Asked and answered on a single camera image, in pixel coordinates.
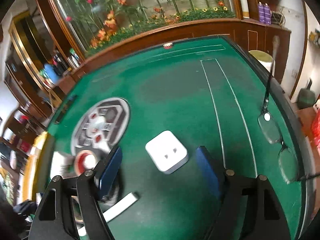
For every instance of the red plastic bag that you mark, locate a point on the red plastic bag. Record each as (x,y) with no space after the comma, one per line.
(316,132)

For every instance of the round grey table control panel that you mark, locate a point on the round grey table control panel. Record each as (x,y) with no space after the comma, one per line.
(105,115)

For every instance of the glass flower display cabinet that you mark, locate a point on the glass flower display cabinet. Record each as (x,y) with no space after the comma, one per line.
(150,0)

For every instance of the white paper strip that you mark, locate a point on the white paper strip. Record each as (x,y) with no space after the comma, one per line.
(120,206)

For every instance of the white power adapter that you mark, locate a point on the white power adapter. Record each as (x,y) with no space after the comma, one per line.
(166,155)

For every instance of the green ceramic jar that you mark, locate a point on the green ceramic jar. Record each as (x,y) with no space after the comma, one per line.
(306,96)

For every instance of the black thermos jug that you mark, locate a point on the black thermos jug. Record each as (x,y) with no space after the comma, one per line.
(59,64)

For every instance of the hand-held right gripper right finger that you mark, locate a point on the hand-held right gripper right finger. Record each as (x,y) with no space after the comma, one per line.
(207,173)

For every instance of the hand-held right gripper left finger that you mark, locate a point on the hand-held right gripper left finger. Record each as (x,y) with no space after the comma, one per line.
(110,171)

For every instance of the white box with yellow lining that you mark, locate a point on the white box with yellow lining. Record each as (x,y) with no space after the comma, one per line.
(60,162)

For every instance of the round red white roll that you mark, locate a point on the round red white roll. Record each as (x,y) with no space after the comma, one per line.
(85,161)

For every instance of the small red white token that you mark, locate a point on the small red white token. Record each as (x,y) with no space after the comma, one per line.
(168,46)

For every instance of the blue thermos jug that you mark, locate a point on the blue thermos jug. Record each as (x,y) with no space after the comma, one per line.
(50,73)

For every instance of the black frame eyeglasses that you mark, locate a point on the black frame eyeglasses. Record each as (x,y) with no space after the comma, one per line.
(269,130)

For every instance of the pale yellow round stool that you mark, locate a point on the pale yellow round stool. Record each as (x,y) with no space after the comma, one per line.
(261,57)

